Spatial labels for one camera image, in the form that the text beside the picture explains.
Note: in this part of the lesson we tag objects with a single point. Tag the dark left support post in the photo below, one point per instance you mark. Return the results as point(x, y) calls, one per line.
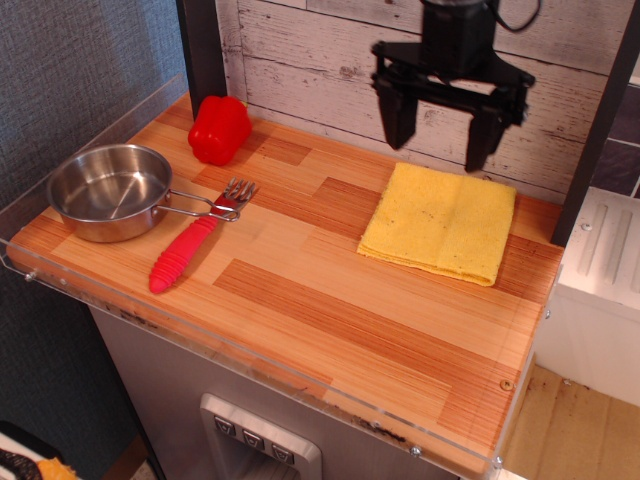
point(202, 50)

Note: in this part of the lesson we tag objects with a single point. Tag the fork with red handle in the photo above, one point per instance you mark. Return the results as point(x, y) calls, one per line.
point(173, 261)

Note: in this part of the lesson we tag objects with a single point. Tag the white toy sink unit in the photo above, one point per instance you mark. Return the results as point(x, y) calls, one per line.
point(590, 329)

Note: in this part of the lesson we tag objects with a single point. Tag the yellow towel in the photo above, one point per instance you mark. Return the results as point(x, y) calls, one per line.
point(442, 223)

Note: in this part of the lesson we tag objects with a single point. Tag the dark support post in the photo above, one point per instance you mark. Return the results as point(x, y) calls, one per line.
point(610, 102)
point(202, 50)

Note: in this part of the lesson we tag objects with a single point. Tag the red toy bell pepper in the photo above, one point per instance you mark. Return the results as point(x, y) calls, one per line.
point(221, 127)

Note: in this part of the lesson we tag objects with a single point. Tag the grey water dispenser panel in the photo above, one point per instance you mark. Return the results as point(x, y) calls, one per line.
point(246, 446)

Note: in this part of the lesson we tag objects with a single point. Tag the silver toy fridge cabinet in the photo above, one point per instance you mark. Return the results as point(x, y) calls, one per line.
point(165, 382)

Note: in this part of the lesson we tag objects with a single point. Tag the dark right support post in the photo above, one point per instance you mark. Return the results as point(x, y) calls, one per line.
point(610, 102)

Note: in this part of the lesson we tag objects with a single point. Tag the small stainless steel pan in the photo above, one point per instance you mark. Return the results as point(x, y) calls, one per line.
point(118, 192)

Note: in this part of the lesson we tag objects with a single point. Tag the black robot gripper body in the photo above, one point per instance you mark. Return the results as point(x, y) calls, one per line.
point(454, 64)

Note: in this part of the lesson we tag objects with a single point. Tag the yellow object bottom left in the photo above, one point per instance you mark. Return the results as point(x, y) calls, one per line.
point(54, 469)

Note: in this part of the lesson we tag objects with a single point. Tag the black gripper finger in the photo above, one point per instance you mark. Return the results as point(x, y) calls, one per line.
point(398, 113)
point(486, 130)

